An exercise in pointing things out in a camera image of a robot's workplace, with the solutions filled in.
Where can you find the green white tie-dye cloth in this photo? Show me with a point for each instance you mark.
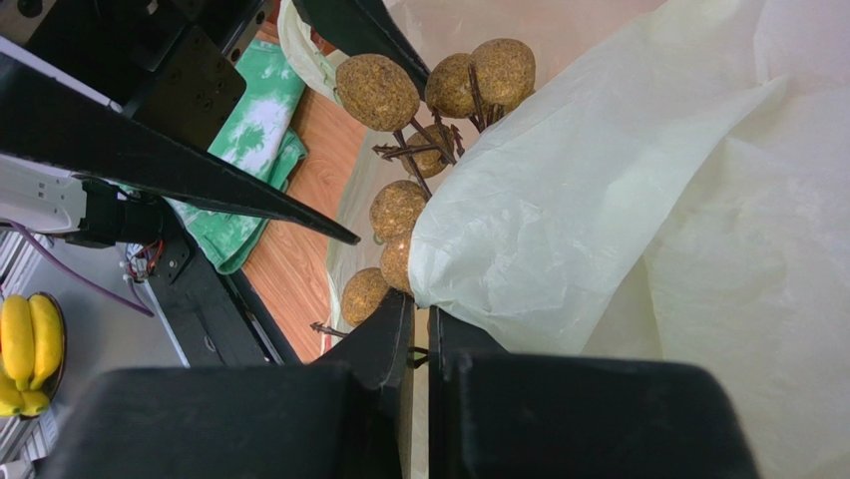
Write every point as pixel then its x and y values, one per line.
pixel 258 140

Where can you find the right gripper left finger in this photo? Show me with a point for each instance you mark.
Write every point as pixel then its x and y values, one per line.
pixel 340 416

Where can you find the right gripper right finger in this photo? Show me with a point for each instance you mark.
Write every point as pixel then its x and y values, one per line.
pixel 496 414

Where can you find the fake brown grapes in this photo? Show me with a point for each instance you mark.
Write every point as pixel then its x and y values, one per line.
pixel 414 139

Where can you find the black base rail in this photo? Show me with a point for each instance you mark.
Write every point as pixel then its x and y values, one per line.
pixel 217 319

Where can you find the fake banana bunch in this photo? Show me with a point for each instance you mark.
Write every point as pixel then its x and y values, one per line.
pixel 17 353

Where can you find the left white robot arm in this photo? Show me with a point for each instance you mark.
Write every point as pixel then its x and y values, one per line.
pixel 78 208

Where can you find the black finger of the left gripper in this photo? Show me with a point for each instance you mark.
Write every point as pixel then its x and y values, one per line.
pixel 364 27

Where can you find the avocado print plastic bag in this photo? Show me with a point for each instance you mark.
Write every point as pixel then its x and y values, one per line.
pixel 677 188

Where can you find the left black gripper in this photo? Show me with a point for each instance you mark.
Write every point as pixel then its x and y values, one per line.
pixel 170 67

